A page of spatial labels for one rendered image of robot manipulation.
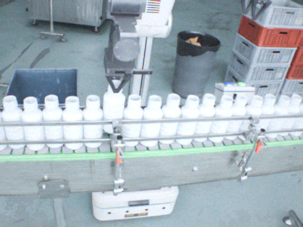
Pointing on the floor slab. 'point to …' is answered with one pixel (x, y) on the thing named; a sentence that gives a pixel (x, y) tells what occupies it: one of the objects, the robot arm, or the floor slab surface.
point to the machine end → (69, 12)
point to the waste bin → (193, 63)
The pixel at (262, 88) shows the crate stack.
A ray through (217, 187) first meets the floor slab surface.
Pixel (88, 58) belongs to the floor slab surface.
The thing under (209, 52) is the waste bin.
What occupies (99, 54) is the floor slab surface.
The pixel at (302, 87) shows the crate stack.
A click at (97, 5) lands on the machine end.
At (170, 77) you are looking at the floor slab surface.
